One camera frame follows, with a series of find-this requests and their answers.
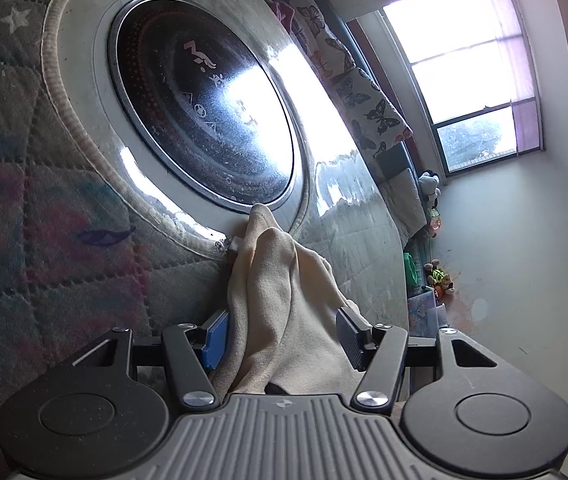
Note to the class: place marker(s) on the pink plush toy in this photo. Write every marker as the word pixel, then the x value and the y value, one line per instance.
pixel 435 225

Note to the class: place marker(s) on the blue corner sofa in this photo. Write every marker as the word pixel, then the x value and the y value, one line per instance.
pixel 391 160

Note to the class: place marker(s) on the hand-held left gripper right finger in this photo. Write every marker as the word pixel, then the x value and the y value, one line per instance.
pixel 351 340

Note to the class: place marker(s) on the purple curtain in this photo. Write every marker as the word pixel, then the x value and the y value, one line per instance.
pixel 524 125

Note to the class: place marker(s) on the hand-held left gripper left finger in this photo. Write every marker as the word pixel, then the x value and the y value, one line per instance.
pixel 216 345

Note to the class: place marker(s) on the round black induction cooker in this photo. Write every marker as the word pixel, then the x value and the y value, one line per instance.
pixel 198 100

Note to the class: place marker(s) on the clear plastic storage box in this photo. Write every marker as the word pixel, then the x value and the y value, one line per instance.
pixel 424 315

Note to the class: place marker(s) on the butterfly print cushion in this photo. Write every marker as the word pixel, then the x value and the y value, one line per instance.
pixel 374 115
pixel 319 30

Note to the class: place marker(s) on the pink cloth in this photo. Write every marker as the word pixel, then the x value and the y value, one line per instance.
pixel 279 14

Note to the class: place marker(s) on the window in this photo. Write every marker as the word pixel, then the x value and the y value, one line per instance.
pixel 454 60

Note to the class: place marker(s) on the orange green toy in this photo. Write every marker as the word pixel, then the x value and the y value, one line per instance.
pixel 439 277

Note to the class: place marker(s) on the cream fleece garment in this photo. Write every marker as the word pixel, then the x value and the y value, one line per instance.
pixel 284 320

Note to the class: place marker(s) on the green bowl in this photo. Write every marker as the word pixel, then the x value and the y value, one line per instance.
pixel 410 272

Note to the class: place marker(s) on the panda plush toy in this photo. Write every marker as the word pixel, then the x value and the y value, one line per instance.
pixel 429 185

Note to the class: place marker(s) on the grey cushion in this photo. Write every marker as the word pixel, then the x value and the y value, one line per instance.
pixel 404 200

